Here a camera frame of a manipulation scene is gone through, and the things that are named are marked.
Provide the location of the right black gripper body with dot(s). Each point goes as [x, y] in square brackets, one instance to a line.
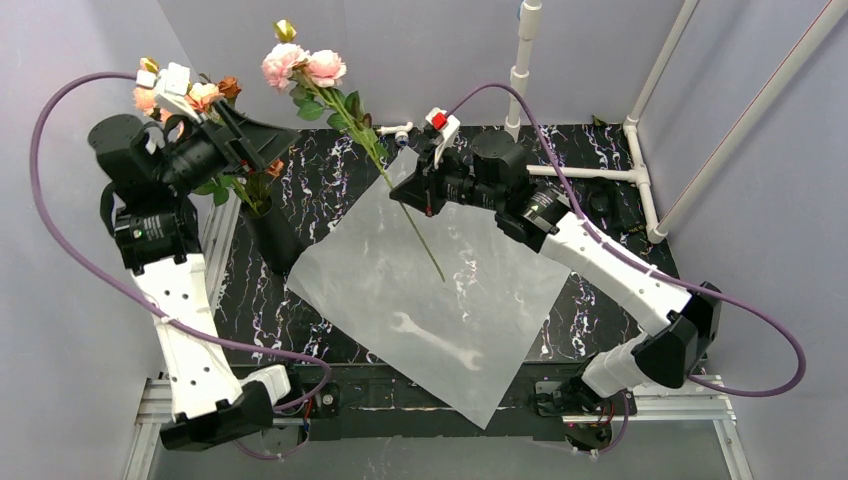
[428, 190]

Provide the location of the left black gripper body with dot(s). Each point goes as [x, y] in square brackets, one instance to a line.
[231, 139]

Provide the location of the small pink flower stems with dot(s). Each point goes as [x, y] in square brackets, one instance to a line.
[312, 80]

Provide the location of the white wrapping paper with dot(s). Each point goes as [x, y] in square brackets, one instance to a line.
[455, 274]

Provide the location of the black ribbon gold lettering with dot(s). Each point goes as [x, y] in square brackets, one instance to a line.
[601, 203]

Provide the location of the pink orange flower bunch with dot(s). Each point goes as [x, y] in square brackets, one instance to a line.
[198, 97]

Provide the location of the dark orange flower stems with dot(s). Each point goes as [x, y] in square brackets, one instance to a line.
[253, 190]

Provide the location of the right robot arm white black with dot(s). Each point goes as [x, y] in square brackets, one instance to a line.
[676, 324]

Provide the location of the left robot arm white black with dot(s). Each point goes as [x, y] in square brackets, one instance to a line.
[149, 213]

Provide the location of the black cylindrical vase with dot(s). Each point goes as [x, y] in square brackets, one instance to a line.
[275, 237]

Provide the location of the small white pipe fitting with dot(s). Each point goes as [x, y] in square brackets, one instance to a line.
[400, 133]

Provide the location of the silver open-end wrench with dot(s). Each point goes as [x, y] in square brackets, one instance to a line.
[467, 357]

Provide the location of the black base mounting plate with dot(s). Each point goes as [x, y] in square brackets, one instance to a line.
[375, 400]

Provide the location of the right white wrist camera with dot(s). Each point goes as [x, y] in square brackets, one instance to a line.
[446, 128]

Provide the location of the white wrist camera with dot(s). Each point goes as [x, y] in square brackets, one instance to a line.
[170, 86]
[446, 128]

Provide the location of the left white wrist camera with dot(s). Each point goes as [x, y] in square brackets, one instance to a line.
[170, 86]

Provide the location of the white pvc pipe frame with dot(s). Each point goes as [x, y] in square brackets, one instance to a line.
[786, 181]

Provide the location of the aluminium frame rail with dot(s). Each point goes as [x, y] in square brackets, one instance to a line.
[253, 305]

